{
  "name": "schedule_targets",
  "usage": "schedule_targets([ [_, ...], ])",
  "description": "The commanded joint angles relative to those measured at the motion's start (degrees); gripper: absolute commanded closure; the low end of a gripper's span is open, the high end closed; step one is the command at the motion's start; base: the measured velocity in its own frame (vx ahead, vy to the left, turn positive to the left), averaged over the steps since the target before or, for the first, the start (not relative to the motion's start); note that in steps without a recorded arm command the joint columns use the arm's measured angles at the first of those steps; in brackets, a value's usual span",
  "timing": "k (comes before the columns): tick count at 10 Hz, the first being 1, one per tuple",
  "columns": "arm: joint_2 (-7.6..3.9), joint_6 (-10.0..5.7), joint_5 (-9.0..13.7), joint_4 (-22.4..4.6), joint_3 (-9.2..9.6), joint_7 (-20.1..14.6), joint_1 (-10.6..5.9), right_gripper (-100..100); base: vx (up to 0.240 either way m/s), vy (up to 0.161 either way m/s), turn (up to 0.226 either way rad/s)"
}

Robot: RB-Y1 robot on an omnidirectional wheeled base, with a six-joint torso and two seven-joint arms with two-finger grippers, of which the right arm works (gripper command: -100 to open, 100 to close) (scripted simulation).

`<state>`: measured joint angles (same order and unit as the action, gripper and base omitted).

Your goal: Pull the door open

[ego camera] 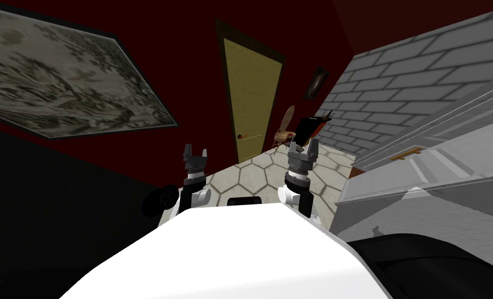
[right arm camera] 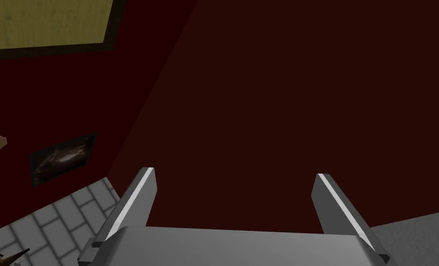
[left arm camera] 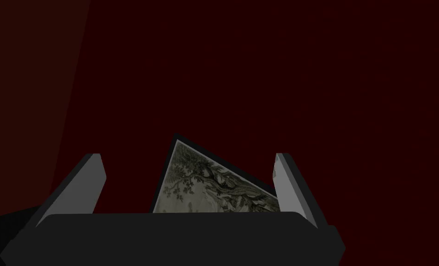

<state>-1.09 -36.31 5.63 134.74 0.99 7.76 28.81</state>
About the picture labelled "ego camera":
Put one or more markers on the yellow wooden door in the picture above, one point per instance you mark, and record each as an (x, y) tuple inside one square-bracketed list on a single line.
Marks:
[(252, 99)]

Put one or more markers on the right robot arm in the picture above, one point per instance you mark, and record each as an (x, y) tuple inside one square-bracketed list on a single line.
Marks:
[(298, 193)]

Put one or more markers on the large framed landscape painting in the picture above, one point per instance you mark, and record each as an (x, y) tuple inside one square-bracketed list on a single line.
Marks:
[(59, 79)]

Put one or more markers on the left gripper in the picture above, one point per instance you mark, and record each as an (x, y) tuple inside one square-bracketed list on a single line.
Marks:
[(195, 162)]

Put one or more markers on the small dark framed picture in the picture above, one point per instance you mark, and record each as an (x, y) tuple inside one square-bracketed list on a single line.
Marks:
[(316, 83)]

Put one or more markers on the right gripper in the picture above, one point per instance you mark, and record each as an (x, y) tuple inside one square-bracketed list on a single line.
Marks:
[(300, 161)]

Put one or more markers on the black chair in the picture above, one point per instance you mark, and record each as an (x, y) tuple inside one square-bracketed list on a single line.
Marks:
[(308, 128)]

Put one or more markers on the grey cupboard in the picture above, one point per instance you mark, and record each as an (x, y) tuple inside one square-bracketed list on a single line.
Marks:
[(445, 174)]

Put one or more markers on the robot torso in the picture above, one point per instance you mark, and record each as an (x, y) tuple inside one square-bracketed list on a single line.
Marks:
[(238, 253)]

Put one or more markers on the wooden round-back chair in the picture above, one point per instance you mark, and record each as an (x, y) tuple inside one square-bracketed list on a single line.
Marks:
[(286, 124)]

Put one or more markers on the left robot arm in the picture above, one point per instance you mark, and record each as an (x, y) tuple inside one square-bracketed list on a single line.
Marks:
[(193, 195)]

